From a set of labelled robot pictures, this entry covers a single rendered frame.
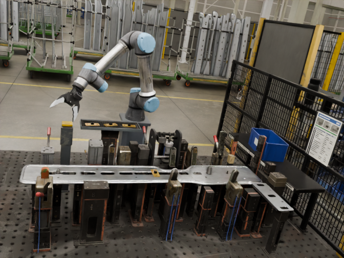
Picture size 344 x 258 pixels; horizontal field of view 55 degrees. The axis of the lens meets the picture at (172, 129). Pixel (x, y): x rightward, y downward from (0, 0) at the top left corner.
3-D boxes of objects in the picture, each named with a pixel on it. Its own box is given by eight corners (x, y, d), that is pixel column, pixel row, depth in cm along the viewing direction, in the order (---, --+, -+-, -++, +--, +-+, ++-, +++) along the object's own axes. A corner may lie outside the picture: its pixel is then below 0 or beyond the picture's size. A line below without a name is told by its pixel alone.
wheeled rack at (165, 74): (101, 80, 834) (108, 6, 776) (100, 71, 925) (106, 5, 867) (174, 87, 885) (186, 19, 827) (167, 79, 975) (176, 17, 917)
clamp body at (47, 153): (36, 210, 190) (37, 153, 178) (37, 199, 200) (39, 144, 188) (54, 209, 193) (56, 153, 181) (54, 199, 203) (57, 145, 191)
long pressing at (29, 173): (17, 187, 158) (17, 184, 157) (22, 165, 178) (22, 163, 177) (264, 184, 203) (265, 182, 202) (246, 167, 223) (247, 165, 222)
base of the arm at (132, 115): (123, 114, 252) (124, 101, 248) (142, 115, 256) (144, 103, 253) (126, 121, 238) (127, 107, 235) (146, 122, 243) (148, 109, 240)
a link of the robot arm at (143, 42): (149, 104, 244) (143, 28, 218) (161, 111, 233) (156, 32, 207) (135, 109, 238) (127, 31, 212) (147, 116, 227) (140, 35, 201)
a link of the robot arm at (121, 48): (129, 24, 223) (76, 73, 212) (138, 26, 215) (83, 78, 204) (137, 38, 230) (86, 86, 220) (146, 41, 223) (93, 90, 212)
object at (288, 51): (281, 196, 404) (334, 26, 338) (271, 196, 399) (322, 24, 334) (233, 150, 523) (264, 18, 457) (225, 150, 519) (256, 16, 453)
